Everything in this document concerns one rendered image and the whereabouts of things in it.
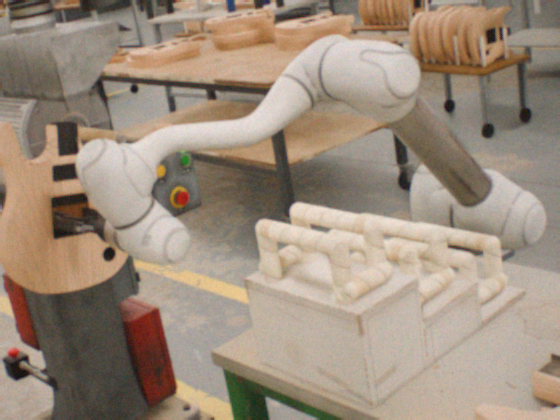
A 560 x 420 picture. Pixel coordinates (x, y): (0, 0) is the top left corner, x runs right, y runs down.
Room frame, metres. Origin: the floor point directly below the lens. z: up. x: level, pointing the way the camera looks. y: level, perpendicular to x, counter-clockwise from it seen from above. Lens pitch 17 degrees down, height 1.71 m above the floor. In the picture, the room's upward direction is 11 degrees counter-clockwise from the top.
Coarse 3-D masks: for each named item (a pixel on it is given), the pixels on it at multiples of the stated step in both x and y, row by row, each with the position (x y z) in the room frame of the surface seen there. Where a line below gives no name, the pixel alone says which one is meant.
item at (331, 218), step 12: (300, 204) 1.39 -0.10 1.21; (300, 216) 1.38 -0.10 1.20; (312, 216) 1.35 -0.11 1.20; (324, 216) 1.33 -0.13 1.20; (336, 216) 1.31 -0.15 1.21; (348, 216) 1.30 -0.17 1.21; (360, 216) 1.28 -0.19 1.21; (336, 228) 1.31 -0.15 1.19; (348, 228) 1.29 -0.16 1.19; (360, 228) 1.27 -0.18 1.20; (372, 228) 1.25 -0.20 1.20
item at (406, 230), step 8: (368, 216) 1.48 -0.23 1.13; (376, 216) 1.47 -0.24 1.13; (384, 224) 1.44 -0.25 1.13; (392, 224) 1.43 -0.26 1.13; (400, 224) 1.42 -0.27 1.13; (408, 224) 1.41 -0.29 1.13; (416, 224) 1.40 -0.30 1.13; (384, 232) 1.44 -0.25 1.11; (392, 232) 1.43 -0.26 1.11; (400, 232) 1.41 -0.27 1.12; (408, 232) 1.40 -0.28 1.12; (416, 232) 1.38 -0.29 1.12; (424, 232) 1.37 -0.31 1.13; (432, 232) 1.36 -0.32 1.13; (440, 232) 1.36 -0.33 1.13; (416, 240) 1.39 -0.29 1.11; (424, 240) 1.37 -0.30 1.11
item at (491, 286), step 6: (492, 276) 1.45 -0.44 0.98; (498, 276) 1.44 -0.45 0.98; (504, 276) 1.45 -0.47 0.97; (486, 282) 1.43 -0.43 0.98; (492, 282) 1.43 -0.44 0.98; (498, 282) 1.43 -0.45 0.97; (504, 282) 1.44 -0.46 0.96; (480, 288) 1.41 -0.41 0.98; (486, 288) 1.41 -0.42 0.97; (492, 288) 1.42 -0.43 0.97; (498, 288) 1.43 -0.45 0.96; (480, 294) 1.40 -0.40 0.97; (486, 294) 1.40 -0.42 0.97; (492, 294) 1.41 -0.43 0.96; (480, 300) 1.39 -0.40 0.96; (486, 300) 1.41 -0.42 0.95
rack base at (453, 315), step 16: (448, 288) 1.35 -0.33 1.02; (464, 288) 1.34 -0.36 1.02; (432, 304) 1.30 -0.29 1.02; (448, 304) 1.29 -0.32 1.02; (464, 304) 1.32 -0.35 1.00; (432, 320) 1.27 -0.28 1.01; (448, 320) 1.29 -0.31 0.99; (464, 320) 1.32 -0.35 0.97; (480, 320) 1.35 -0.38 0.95; (432, 336) 1.26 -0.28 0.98; (448, 336) 1.29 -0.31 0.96; (464, 336) 1.32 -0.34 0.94; (432, 352) 1.26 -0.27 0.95; (448, 352) 1.29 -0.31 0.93
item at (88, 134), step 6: (84, 132) 2.07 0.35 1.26; (90, 132) 2.05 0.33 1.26; (96, 132) 2.03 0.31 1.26; (102, 132) 2.01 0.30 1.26; (108, 132) 1.99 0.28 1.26; (114, 132) 1.98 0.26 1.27; (120, 132) 1.97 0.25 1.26; (84, 138) 2.07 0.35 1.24; (90, 138) 2.04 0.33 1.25; (96, 138) 2.02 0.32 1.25; (102, 138) 2.00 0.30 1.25; (108, 138) 1.98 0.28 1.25; (114, 138) 1.96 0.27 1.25
